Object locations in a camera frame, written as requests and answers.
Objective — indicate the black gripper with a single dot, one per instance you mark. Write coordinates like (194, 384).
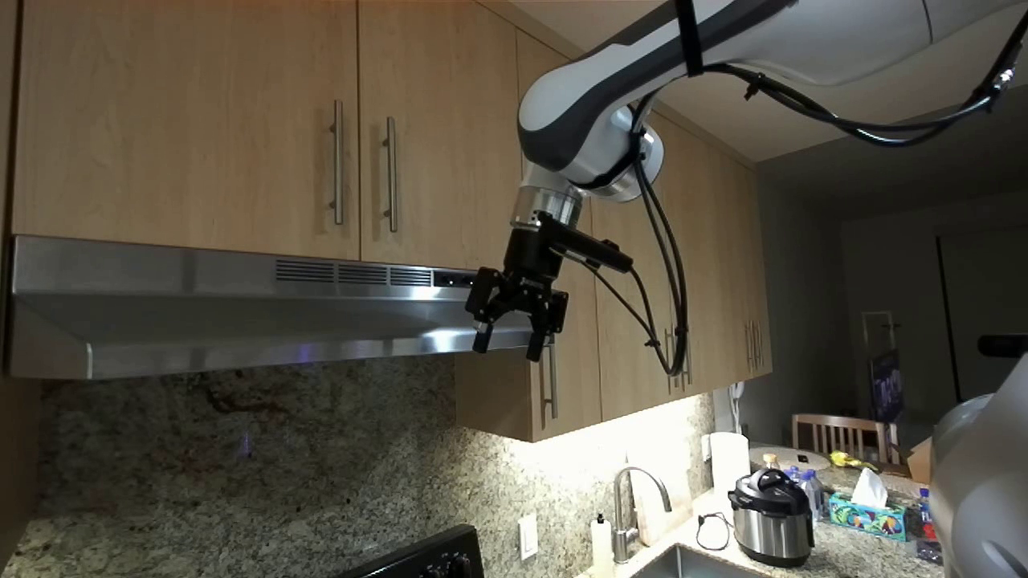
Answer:
(531, 262)

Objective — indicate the tall light wooden cabinet door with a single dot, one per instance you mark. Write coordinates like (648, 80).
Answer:
(621, 353)
(583, 363)
(738, 269)
(700, 269)

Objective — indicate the short light wooden cabinet door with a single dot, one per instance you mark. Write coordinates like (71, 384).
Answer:
(171, 130)
(452, 130)

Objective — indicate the chrome kitchen faucet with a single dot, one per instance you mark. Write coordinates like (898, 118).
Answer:
(623, 514)

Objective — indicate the white soap bottle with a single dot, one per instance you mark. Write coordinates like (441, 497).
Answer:
(603, 547)

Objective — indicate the black electric stove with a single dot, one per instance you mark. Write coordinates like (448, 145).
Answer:
(419, 558)

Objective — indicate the stainless steel range hood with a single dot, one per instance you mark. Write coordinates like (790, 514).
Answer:
(267, 323)

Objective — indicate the white paper towel roll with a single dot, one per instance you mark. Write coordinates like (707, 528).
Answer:
(731, 464)

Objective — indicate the small round dark-rimmed object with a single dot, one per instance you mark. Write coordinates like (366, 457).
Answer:
(712, 531)

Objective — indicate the stainless steel sink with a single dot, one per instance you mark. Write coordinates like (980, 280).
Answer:
(695, 567)

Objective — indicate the round white table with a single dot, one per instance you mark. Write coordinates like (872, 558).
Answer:
(782, 461)

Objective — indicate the black and steel pressure cooker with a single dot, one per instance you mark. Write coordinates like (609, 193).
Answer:
(773, 525)

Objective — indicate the clear plastic bottle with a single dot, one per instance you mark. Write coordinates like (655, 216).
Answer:
(808, 487)

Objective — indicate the wooden chair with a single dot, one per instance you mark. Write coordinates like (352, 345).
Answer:
(846, 435)

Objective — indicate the yellow fruit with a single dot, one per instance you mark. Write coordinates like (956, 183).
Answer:
(842, 461)

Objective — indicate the dark hanging bag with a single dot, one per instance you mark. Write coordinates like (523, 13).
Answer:
(889, 388)

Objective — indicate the teal patterned tissue box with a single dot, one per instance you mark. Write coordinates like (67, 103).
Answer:
(862, 514)

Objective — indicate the brown cardboard box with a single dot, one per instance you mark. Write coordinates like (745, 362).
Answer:
(920, 461)

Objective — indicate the plastic bottle with red label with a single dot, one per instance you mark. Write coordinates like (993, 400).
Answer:
(927, 531)

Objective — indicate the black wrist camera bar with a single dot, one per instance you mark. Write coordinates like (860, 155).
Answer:
(590, 247)

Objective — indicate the white wall outlet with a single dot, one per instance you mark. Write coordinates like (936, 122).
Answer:
(529, 537)

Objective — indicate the black stereo camera bar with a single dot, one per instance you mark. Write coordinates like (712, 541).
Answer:
(1001, 345)

